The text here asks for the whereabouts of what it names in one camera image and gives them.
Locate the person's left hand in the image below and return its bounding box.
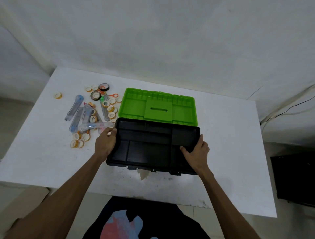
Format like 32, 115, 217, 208
94, 127, 118, 162

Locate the person's right hand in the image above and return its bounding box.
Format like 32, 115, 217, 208
179, 134, 210, 176

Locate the pile of small tape rolls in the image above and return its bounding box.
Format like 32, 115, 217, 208
70, 85, 123, 149

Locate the green utility knife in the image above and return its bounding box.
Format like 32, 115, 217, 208
100, 96, 111, 122

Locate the black toolbox tray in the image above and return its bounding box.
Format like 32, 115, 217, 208
108, 118, 200, 173

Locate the black toolbox with green lid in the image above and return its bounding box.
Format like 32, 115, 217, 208
106, 87, 201, 176

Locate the person's right forearm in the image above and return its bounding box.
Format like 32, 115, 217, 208
197, 168, 261, 239

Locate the person's left forearm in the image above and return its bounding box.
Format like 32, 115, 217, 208
5, 154, 105, 239

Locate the person's black clothing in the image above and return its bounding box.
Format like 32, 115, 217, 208
82, 196, 211, 239

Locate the brown cardboard piece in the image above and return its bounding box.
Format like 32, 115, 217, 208
0, 186, 51, 232

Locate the black wall cable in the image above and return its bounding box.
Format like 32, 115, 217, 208
260, 95, 315, 125

